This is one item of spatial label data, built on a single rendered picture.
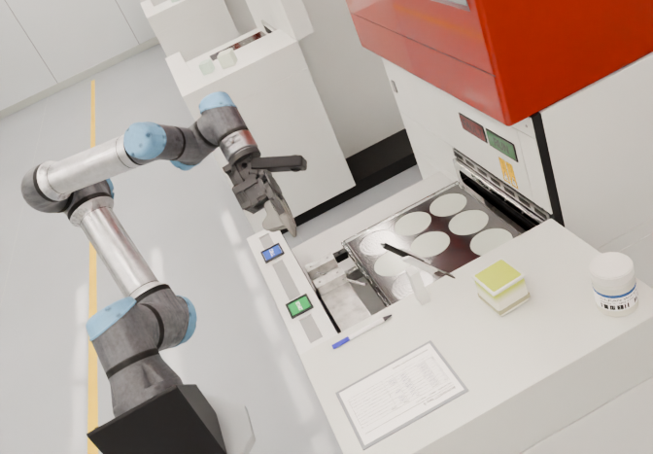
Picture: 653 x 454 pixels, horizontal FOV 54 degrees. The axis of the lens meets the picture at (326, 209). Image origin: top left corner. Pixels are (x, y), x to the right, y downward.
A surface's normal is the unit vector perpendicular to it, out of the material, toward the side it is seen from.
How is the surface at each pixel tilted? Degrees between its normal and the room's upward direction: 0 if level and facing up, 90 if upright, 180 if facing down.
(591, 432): 90
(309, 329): 0
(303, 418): 0
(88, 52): 90
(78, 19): 90
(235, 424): 0
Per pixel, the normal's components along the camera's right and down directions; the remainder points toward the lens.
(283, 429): -0.35, -0.79
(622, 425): 0.31, 0.41
